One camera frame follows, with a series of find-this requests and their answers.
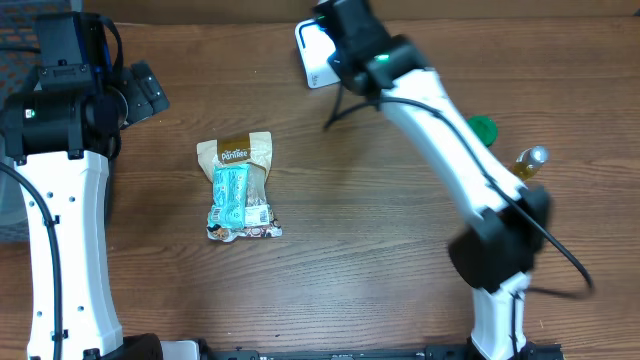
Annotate green white yogurt cup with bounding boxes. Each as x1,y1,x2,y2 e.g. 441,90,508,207
468,115,498,148

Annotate brown white snack bag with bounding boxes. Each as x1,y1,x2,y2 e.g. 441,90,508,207
196,132,282,243

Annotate teal snack packet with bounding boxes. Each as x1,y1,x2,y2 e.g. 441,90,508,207
208,164,249,229

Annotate yellow liquid glass bottle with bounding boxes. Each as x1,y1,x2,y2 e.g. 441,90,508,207
511,145,550,181

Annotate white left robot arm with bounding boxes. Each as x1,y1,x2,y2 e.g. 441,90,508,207
1,12,169,359

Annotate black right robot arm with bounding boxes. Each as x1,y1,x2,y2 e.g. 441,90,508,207
313,1,550,359

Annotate white barcode scanner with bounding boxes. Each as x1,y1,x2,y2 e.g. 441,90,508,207
294,19,339,89

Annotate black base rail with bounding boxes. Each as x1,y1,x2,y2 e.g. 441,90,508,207
159,339,566,360

